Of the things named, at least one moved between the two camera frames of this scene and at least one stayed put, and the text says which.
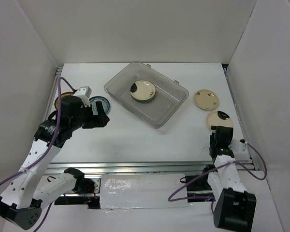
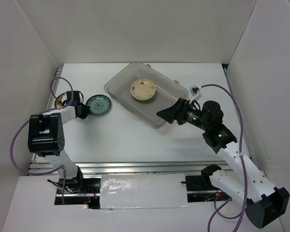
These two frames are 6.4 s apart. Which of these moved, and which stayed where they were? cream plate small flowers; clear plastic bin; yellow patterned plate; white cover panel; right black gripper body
Moved: cream plate small flowers; right black gripper body
Stayed: yellow patterned plate; clear plastic bin; white cover panel
